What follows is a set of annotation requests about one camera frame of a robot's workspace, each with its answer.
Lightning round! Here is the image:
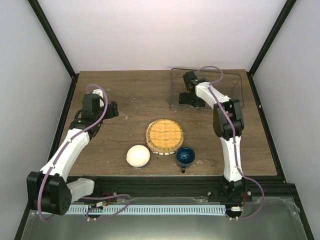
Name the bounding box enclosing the clear acrylic sheet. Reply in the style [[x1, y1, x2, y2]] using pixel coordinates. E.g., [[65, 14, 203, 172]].
[[22, 197, 308, 240]]

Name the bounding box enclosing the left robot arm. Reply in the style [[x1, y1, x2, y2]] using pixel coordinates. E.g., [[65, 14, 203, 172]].
[[26, 89, 119, 216]]

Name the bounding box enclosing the light blue slotted cable duct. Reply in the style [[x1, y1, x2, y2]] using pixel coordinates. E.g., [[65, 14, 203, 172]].
[[66, 205, 226, 216]]

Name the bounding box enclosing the yellow woven bamboo plate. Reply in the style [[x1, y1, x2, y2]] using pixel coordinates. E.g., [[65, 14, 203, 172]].
[[146, 119, 184, 151]]

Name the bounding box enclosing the dark blue mug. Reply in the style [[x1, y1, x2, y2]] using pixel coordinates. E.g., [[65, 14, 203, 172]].
[[175, 146, 196, 174]]

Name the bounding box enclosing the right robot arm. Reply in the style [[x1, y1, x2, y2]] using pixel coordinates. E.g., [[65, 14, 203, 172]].
[[179, 71, 245, 202]]

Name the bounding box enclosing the wire dish rack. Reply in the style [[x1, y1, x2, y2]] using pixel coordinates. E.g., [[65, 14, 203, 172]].
[[167, 67, 245, 113]]

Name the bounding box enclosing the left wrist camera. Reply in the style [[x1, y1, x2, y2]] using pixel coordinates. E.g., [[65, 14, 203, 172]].
[[92, 88, 105, 108]]

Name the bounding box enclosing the white bowl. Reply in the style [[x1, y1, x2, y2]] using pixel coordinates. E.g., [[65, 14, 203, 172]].
[[126, 145, 150, 168]]

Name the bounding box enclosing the striped rim ceramic plate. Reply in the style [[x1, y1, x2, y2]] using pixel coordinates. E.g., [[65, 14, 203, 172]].
[[144, 119, 185, 157]]

